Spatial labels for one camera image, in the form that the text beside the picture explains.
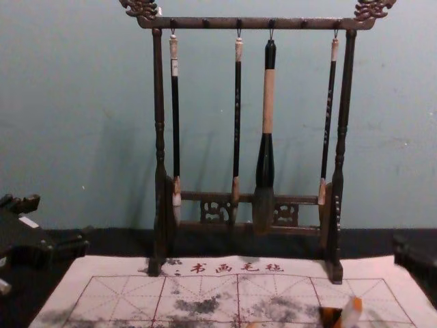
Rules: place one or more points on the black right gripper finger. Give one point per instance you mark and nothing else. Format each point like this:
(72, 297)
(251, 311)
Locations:
(416, 251)

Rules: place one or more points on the white felt mat, red grid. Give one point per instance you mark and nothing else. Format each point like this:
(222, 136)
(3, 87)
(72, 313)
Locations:
(239, 294)

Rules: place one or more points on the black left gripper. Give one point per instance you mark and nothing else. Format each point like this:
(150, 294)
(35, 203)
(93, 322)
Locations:
(20, 246)

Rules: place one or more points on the dark amber holder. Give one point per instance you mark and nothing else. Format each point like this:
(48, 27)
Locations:
(330, 318)

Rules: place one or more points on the dark carved wooden brush rack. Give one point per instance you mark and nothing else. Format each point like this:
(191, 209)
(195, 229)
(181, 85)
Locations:
(158, 102)

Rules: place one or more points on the slim black calligraphy brush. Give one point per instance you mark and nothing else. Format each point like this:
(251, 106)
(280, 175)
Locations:
(237, 119)
(328, 119)

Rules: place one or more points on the large brush with tan grip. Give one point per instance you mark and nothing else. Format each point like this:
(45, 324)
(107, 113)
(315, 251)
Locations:
(268, 102)

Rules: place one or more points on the black brush with white label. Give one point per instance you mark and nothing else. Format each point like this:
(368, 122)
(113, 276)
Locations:
(175, 119)

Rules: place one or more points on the black table cloth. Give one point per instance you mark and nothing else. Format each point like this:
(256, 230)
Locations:
(112, 241)

